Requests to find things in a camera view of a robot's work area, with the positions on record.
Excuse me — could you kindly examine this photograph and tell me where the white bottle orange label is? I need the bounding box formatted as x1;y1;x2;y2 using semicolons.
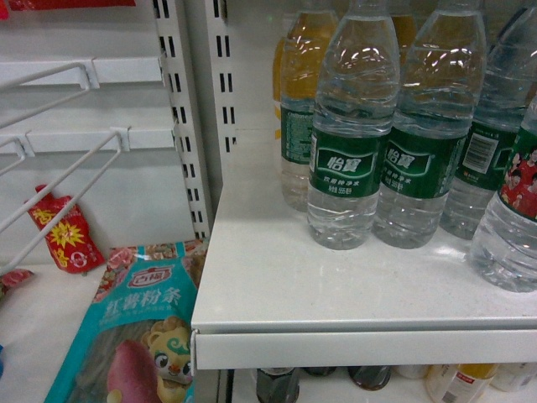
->
425;364;499;403

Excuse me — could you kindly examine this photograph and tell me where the teal sweet potato noodle bag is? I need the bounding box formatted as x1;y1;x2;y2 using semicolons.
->
45;239;209;402

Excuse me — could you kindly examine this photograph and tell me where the orange juice bottle left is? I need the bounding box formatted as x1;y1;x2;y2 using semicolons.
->
272;11;338;144

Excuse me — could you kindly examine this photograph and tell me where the lower white wire hook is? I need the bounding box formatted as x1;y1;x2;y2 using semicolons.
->
1;128;130;275

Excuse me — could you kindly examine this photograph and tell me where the white hook rail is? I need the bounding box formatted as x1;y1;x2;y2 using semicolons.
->
1;128;175;156
1;57;163;86

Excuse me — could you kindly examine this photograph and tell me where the orange juice bottle right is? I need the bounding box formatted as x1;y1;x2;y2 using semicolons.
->
391;14;417;66

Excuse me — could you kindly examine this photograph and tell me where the white inner slotted upright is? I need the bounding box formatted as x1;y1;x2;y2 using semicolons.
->
185;1;236;215

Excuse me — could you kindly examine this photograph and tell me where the dark sauce bottle left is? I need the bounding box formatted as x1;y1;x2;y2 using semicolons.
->
256;367;300;403

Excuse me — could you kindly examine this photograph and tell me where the dark sauce bottle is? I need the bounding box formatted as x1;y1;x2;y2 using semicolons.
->
347;366;391;391
256;367;300;403

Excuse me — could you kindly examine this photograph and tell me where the white slotted upright post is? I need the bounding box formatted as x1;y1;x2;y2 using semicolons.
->
153;0;213;238

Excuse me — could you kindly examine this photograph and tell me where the red floral packet left edge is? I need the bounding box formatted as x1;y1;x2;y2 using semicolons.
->
1;269;34;299

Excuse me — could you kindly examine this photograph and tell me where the dark sauce bottle right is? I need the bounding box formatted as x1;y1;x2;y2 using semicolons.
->
347;366;391;391

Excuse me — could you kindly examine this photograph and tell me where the rear water bottle before juice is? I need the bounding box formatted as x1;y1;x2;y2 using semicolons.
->
280;1;338;212

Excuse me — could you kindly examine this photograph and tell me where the white hook rail lower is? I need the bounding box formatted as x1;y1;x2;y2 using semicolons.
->
1;128;175;156

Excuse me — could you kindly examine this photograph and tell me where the white hook rail upper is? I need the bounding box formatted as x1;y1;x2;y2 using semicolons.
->
1;57;163;86

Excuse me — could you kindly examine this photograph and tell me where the red snack packet hanging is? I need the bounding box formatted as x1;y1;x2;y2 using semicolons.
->
29;193;105;274

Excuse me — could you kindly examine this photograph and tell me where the upper white wire hook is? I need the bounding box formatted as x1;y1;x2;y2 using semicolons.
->
1;60;100;128

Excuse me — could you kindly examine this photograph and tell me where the white wire hook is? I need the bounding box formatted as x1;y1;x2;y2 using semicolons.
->
1;128;130;275
1;60;100;128

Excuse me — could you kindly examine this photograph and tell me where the water bottle with barcode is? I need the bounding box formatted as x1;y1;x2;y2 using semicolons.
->
440;1;536;239

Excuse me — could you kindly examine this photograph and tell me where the orange juice bottle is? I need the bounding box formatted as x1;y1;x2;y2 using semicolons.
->
272;11;338;144
391;14;417;66

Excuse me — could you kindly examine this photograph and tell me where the red package at top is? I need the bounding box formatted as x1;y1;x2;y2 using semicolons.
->
7;0;136;11

